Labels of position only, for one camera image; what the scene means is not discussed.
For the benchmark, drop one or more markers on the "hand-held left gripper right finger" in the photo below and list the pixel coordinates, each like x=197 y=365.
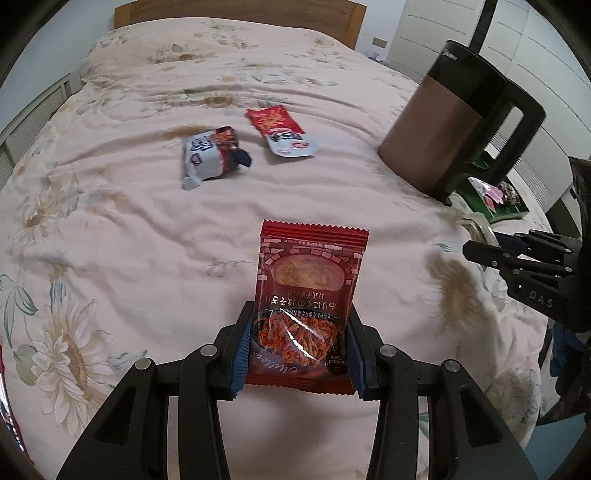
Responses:
x=358 y=364

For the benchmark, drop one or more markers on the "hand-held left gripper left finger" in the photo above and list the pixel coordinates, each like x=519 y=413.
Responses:
x=242 y=355

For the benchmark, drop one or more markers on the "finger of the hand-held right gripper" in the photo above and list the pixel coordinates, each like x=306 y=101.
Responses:
x=489 y=256
x=510 y=241

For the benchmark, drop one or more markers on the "green tray box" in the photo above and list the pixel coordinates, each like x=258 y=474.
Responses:
x=508 y=213

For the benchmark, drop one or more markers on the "silvery snack packet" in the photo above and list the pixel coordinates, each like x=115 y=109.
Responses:
x=480 y=228

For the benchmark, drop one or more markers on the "brown snack bag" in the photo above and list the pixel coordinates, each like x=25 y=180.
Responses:
x=511 y=190

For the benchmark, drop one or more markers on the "dark red snack packet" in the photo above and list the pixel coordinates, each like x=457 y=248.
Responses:
x=304 y=258

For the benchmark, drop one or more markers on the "pink snack packet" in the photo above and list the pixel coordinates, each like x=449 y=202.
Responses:
x=488 y=191

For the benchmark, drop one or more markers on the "brown and black kettle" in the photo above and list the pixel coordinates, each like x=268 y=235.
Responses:
x=429 y=134

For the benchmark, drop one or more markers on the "floral bed blanket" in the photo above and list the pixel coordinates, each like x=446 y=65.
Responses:
x=161 y=240

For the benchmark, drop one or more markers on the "white wardrobe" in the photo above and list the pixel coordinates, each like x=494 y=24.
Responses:
x=545 y=55

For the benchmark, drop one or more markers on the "red and white snack packet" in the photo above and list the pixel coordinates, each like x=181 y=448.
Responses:
x=286 y=134

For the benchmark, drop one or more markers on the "shiny red packet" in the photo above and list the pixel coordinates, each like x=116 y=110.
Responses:
x=7 y=406

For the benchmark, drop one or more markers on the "wooden headboard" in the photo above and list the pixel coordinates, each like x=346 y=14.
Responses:
x=353 y=25

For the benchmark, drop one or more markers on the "white slatted panel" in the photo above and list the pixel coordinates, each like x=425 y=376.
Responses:
x=32 y=124

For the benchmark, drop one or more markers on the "wall socket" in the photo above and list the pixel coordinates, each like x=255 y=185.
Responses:
x=379 y=43

